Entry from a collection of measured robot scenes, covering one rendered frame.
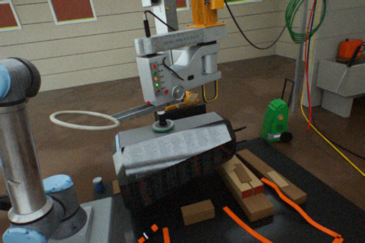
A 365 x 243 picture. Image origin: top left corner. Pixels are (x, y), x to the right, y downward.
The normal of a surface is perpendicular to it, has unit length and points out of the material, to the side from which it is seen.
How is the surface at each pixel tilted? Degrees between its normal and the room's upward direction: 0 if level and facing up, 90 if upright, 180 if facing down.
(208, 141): 45
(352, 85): 90
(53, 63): 90
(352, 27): 90
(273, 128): 90
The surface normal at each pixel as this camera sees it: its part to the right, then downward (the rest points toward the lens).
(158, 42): 0.63, 0.27
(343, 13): 0.22, 0.40
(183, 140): 0.18, -0.38
